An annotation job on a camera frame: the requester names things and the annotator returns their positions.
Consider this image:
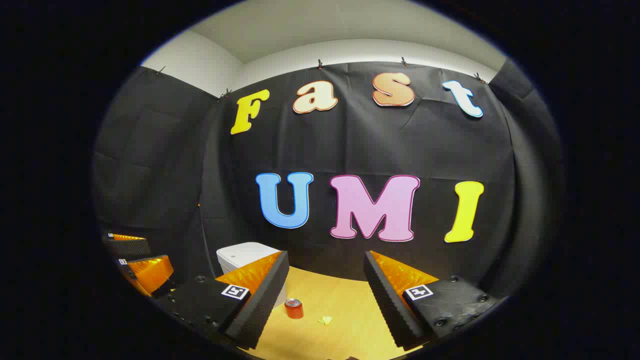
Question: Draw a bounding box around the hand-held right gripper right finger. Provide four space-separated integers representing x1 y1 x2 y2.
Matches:
363 250 501 351

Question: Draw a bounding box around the white desktop garbage bin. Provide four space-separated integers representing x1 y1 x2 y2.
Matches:
216 242 288 308

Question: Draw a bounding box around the wooden desktop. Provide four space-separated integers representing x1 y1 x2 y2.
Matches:
245 265 426 360

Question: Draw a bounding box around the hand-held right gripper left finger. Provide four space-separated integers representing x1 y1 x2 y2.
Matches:
166 250 291 350

